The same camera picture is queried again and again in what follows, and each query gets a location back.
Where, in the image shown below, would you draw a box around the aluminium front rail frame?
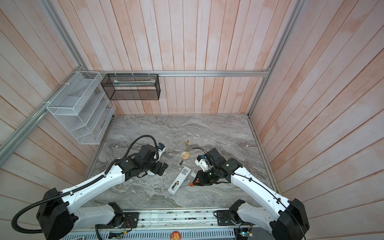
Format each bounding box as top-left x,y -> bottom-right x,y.
63,208 -> 276,240

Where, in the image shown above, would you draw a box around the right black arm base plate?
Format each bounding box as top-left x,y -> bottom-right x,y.
214,210 -> 256,226

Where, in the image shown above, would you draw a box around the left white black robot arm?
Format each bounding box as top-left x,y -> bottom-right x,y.
11,143 -> 168,240

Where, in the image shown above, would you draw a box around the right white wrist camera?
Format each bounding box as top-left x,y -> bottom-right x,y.
195,155 -> 210,172

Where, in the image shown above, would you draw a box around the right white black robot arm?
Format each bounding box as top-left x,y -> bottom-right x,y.
192,149 -> 310,240

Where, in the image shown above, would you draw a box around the horizontal aluminium wall rail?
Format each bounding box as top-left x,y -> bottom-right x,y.
96,70 -> 270,77

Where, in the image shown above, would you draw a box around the black corrugated cable conduit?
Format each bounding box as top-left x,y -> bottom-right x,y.
10,134 -> 158,235

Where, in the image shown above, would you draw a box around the round wooden coaster sticker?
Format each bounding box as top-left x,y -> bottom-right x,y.
182,151 -> 191,160

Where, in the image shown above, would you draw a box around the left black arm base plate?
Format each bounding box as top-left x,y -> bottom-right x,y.
108,212 -> 140,229

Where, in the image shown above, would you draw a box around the white remote control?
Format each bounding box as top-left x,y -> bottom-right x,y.
168,167 -> 192,195

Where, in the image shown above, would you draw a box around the orange handled screwdriver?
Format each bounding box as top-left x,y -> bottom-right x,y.
179,166 -> 192,187

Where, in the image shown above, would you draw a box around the red round sticker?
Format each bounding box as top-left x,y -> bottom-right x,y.
170,231 -> 182,240

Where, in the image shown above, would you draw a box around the black wire mesh basket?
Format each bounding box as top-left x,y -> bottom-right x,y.
101,73 -> 161,101

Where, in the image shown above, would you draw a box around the white wire mesh shelf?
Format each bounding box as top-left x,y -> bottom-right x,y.
47,71 -> 116,145

